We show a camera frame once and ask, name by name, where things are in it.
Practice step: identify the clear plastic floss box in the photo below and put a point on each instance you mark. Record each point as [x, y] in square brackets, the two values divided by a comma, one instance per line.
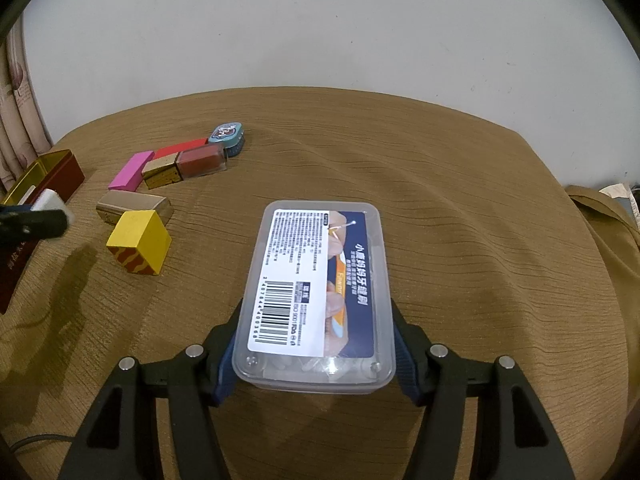
[316, 314]

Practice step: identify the brown cloth covered chair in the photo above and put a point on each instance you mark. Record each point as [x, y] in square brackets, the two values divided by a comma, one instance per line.
[617, 237]

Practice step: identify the yellow wooden block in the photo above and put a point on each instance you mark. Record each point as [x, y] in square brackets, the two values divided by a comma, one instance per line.
[140, 242]

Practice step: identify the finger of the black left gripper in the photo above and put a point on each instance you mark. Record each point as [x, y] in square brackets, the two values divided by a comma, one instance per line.
[20, 224]

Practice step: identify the gold cap red lipstick box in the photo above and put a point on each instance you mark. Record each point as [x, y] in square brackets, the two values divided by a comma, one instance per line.
[184, 165]

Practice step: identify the gold tin tray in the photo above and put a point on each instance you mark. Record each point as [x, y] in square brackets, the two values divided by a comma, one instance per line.
[58, 171]

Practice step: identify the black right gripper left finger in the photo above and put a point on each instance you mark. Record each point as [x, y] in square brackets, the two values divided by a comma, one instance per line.
[148, 413]

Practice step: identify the small blue cartoon tin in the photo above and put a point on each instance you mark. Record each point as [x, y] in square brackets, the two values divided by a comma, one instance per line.
[230, 136]

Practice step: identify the pink rectangular block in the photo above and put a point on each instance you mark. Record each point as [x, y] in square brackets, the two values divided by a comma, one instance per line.
[130, 176]

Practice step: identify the patterned beige curtain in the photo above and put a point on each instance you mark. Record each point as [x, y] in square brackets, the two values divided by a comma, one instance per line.
[23, 134]

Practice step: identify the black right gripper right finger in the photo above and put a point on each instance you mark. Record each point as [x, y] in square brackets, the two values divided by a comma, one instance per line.
[514, 437]

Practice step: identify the silver metal bar box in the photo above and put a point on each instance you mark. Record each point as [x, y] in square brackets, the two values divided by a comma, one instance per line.
[115, 203]

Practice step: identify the red rectangular block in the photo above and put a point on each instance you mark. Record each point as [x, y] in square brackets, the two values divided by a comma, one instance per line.
[180, 147]

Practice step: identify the white small box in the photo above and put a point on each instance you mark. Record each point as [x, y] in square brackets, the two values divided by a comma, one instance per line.
[49, 200]

